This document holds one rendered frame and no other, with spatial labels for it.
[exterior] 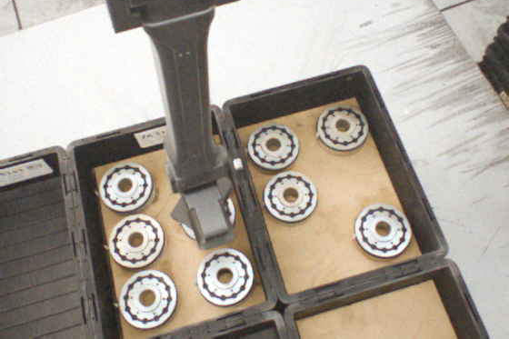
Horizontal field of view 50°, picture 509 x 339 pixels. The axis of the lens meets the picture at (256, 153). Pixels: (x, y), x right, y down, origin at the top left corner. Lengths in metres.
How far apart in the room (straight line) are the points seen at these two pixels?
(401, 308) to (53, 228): 0.67
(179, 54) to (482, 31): 2.02
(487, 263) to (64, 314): 0.84
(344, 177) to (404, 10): 0.57
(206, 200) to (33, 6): 1.93
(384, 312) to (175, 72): 0.66
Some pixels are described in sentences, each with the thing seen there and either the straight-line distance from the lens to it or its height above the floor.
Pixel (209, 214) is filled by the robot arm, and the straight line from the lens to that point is 0.77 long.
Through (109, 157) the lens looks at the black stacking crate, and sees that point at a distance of 1.12.
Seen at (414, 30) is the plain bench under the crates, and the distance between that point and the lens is 1.45.
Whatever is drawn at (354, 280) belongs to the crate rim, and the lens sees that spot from 0.92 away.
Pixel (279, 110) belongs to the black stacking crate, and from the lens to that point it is 1.11.
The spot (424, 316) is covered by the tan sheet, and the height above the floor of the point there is 0.83.
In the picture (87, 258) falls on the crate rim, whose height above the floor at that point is 0.93.
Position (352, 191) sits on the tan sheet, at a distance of 1.07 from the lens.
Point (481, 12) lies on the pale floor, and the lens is 2.49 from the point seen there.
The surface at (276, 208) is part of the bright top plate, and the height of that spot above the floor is 0.86.
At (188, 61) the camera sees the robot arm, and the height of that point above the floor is 1.42.
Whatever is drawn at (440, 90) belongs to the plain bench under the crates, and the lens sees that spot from 1.37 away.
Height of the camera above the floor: 1.83
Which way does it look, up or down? 66 degrees down
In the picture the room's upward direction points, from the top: 5 degrees counter-clockwise
